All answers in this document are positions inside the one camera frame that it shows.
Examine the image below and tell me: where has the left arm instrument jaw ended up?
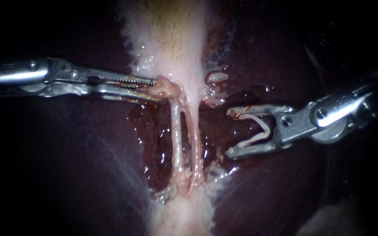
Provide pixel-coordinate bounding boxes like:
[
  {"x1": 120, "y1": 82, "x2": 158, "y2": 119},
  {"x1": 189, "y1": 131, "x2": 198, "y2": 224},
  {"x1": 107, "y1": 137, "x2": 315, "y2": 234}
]
[
  {"x1": 77, "y1": 86, "x2": 167, "y2": 107},
  {"x1": 90, "y1": 75, "x2": 159, "y2": 89}
]

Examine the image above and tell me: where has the right arm instrument jaw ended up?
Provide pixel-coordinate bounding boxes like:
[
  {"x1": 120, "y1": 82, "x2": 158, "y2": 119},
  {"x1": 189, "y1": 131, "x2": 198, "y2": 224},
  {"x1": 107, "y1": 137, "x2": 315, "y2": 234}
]
[
  {"x1": 225, "y1": 139, "x2": 292, "y2": 160},
  {"x1": 226, "y1": 104, "x2": 295, "y2": 120}
]

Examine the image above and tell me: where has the right arm instrument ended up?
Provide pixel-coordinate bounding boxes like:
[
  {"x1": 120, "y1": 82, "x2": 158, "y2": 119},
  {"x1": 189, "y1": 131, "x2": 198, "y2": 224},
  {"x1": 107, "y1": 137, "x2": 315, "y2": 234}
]
[{"x1": 270, "y1": 83, "x2": 378, "y2": 147}]

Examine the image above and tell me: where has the left arm instrument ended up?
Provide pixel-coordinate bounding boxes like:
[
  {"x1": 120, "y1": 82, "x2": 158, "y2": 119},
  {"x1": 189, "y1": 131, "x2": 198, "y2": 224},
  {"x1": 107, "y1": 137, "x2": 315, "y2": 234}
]
[{"x1": 0, "y1": 57, "x2": 94, "y2": 99}]

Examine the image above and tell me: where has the white clip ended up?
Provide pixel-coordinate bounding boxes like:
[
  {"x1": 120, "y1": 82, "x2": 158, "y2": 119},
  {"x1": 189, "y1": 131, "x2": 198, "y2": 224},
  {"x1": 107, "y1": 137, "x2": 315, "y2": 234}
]
[{"x1": 236, "y1": 112, "x2": 273, "y2": 149}]

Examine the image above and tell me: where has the gallbladder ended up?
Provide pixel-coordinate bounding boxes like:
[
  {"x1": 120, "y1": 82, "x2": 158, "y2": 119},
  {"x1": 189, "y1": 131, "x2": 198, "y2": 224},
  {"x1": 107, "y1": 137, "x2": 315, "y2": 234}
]
[{"x1": 116, "y1": 0, "x2": 230, "y2": 106}]

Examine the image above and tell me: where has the pale fatty tissue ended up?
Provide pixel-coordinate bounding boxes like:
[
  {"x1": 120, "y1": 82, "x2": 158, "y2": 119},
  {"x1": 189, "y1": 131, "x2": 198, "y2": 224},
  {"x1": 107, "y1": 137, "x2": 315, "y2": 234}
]
[
  {"x1": 148, "y1": 160, "x2": 239, "y2": 236},
  {"x1": 203, "y1": 71, "x2": 230, "y2": 109},
  {"x1": 295, "y1": 198, "x2": 370, "y2": 236}
]

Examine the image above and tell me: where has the thin tube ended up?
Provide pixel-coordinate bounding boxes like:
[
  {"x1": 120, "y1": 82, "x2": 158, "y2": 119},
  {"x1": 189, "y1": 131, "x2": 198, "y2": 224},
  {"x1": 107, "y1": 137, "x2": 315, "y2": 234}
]
[
  {"x1": 170, "y1": 100, "x2": 185, "y2": 176},
  {"x1": 185, "y1": 101, "x2": 206, "y2": 189}
]

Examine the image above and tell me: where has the dark red liver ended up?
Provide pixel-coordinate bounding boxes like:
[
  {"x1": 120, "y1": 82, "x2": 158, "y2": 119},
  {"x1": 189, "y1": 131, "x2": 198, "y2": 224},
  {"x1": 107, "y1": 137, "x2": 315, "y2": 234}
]
[{"x1": 0, "y1": 0, "x2": 378, "y2": 236}]

